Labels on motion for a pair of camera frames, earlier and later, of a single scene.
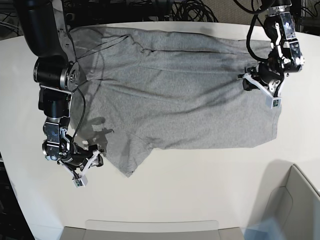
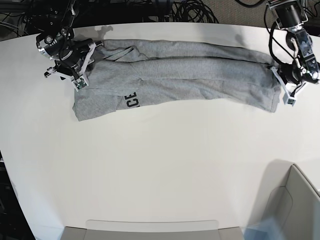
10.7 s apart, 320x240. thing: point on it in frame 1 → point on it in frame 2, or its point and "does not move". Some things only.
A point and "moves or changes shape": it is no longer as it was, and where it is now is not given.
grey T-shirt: x=140 y=90 moves or changes shape
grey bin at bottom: x=151 y=229 does not move
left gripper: x=266 y=75 → x=293 y=77
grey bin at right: x=288 y=198 does not move
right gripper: x=79 y=157 → x=72 y=62
